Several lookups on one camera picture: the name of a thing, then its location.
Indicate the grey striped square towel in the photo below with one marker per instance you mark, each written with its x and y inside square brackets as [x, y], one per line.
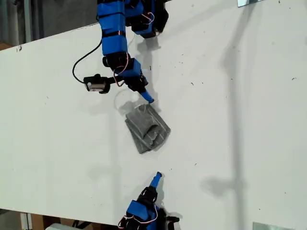
[147, 129]

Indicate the white plastic container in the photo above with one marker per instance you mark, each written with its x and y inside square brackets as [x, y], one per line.
[57, 227]

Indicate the white metal post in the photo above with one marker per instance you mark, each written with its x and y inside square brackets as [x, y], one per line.
[26, 221]

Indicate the brown cardboard box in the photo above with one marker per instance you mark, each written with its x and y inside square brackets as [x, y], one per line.
[37, 222]

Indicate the grey metal post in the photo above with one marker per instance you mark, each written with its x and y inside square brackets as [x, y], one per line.
[27, 21]

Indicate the camera black stalk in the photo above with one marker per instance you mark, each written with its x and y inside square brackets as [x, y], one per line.
[163, 214]
[116, 81]

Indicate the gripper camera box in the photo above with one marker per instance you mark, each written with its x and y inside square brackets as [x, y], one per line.
[172, 223]
[96, 85]

